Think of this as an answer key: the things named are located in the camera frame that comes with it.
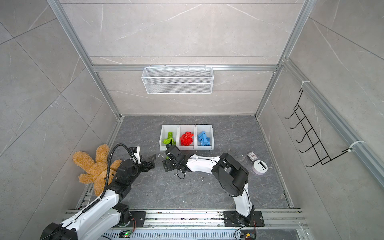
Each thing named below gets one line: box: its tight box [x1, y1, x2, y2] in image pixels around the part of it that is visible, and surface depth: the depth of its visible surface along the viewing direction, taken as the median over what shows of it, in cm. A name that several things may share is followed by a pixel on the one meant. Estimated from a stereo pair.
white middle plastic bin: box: [178, 125, 197, 150], surface depth 103 cm
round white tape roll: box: [252, 159, 269, 176], surface depth 92 cm
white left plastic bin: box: [159, 124, 179, 151], surface depth 106 cm
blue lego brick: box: [198, 131, 211, 146], surface depth 100 cm
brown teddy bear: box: [73, 144, 122, 196], surface depth 83 cm
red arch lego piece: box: [180, 131, 194, 146], surface depth 100 cm
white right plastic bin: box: [195, 124, 214, 151], surface depth 100 cm
